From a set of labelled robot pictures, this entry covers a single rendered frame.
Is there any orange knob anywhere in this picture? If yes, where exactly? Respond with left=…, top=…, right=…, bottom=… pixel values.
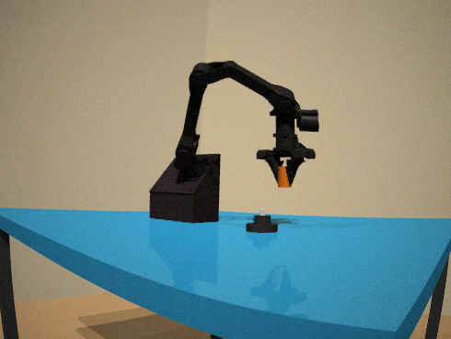
left=278, top=166, right=291, bottom=188

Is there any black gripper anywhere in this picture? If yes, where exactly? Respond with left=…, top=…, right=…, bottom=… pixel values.
left=257, top=129, right=316, bottom=185

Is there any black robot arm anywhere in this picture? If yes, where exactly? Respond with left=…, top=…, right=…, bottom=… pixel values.
left=173, top=61, right=319, bottom=181

